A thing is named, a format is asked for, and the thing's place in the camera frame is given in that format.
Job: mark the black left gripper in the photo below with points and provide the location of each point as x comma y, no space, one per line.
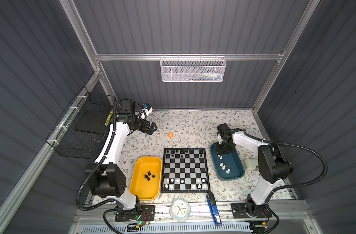
150,129

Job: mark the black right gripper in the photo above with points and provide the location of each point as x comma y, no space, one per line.
219,151

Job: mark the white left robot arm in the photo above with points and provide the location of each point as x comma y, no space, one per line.
104,176

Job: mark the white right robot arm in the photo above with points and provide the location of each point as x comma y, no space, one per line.
273,168

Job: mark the teal tray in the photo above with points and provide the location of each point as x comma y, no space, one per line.
227,166

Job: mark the black and white chessboard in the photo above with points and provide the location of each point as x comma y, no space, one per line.
185,170

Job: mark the yellow tray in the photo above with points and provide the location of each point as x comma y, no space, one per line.
146,178

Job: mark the blue stapler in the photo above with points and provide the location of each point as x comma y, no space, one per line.
213,208

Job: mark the pale green clock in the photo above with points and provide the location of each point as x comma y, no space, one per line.
180,210

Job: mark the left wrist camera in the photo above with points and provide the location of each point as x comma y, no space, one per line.
145,111

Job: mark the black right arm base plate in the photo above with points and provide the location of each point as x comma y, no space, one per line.
249,210

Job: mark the black wire basket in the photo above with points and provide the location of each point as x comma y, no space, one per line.
84,126

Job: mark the white wire basket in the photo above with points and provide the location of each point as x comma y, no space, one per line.
192,69

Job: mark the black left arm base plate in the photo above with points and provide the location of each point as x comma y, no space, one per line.
142,213

